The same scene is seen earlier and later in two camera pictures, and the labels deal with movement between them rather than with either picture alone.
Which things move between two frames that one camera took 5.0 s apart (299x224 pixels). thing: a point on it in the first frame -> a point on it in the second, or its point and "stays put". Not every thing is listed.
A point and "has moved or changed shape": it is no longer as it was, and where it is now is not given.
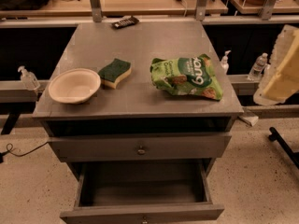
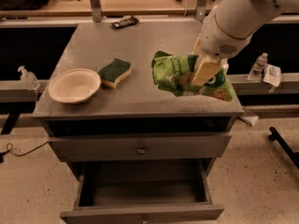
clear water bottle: [258, 67] stays put
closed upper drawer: [139, 147] stays put
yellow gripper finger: [281, 80] -> [207, 67]
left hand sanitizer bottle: [29, 79] stays put
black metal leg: [277, 136] stays put
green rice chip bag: [187, 76] has moved or changed shape
